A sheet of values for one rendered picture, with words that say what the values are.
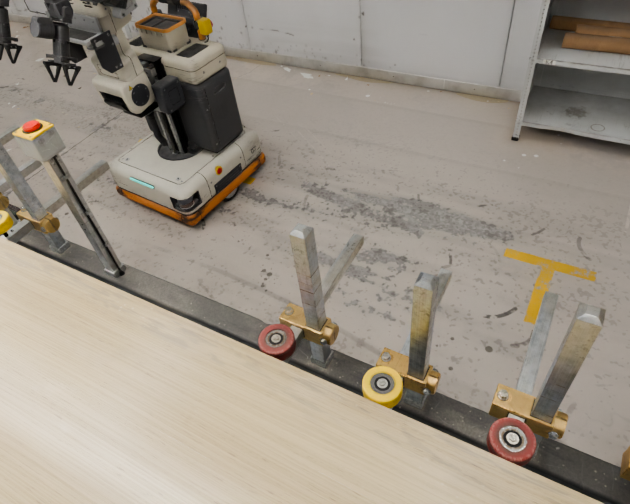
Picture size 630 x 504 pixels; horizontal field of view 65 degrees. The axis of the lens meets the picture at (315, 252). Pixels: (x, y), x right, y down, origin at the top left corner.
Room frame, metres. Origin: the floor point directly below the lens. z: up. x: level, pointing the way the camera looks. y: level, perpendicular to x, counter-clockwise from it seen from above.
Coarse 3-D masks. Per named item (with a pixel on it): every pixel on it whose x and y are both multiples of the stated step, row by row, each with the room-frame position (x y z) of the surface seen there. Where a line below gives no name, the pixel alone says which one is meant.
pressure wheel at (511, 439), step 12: (504, 420) 0.37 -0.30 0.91; (516, 420) 0.37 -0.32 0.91; (492, 432) 0.36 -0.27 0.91; (504, 432) 0.35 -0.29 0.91; (516, 432) 0.35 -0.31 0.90; (528, 432) 0.35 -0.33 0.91; (492, 444) 0.34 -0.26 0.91; (504, 444) 0.33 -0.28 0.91; (516, 444) 0.33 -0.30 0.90; (528, 444) 0.33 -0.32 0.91; (504, 456) 0.31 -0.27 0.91; (516, 456) 0.31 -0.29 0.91; (528, 456) 0.31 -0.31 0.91
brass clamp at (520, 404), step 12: (516, 396) 0.44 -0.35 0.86; (528, 396) 0.43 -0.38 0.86; (492, 408) 0.43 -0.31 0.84; (504, 408) 0.42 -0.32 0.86; (516, 408) 0.41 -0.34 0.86; (528, 408) 0.41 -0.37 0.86; (528, 420) 0.39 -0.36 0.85; (540, 420) 0.38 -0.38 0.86; (552, 420) 0.38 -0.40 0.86; (564, 420) 0.38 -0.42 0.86; (540, 432) 0.38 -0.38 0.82; (552, 432) 0.37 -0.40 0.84
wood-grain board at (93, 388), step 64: (0, 256) 1.03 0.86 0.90; (0, 320) 0.80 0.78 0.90; (64, 320) 0.77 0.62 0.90; (128, 320) 0.74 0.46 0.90; (0, 384) 0.61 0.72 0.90; (64, 384) 0.59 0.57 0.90; (128, 384) 0.57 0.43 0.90; (192, 384) 0.55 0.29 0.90; (256, 384) 0.52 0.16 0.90; (320, 384) 0.50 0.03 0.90; (0, 448) 0.47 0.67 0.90; (64, 448) 0.45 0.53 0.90; (128, 448) 0.43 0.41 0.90; (192, 448) 0.41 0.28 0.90; (256, 448) 0.39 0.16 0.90; (320, 448) 0.37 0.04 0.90; (384, 448) 0.36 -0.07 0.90; (448, 448) 0.34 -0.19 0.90
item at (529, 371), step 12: (552, 300) 0.66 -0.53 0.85; (540, 312) 0.63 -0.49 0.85; (552, 312) 0.63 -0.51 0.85; (540, 324) 0.60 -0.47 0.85; (540, 336) 0.57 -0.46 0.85; (528, 348) 0.55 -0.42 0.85; (540, 348) 0.54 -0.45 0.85; (528, 360) 0.52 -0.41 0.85; (540, 360) 0.51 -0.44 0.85; (528, 372) 0.49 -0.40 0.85; (528, 384) 0.46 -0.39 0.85
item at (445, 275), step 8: (440, 272) 0.82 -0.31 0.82; (448, 272) 0.81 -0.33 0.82; (440, 280) 0.79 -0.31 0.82; (448, 280) 0.79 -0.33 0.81; (440, 288) 0.77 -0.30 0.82; (440, 296) 0.74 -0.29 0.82; (408, 336) 0.64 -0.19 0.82; (408, 344) 0.62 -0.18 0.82; (400, 352) 0.60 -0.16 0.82; (408, 352) 0.60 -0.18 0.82
